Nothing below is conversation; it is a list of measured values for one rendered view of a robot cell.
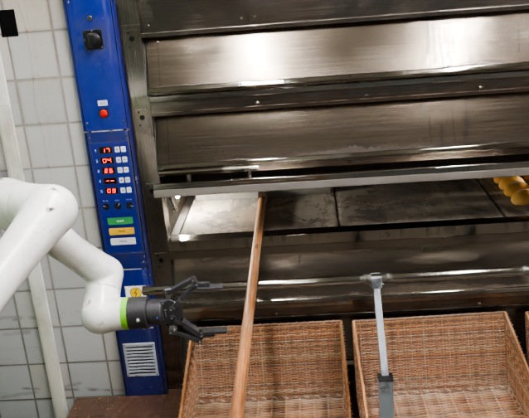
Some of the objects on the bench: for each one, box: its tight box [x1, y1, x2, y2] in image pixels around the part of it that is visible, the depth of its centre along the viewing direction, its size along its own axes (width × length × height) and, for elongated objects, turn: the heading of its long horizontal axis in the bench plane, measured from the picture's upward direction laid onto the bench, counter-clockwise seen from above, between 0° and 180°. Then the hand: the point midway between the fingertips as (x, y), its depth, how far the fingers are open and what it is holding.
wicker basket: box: [351, 310, 529, 418], centre depth 253 cm, size 49×56×28 cm
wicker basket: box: [177, 319, 353, 418], centre depth 256 cm, size 49×56×28 cm
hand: (220, 308), depth 214 cm, fingers open, 13 cm apart
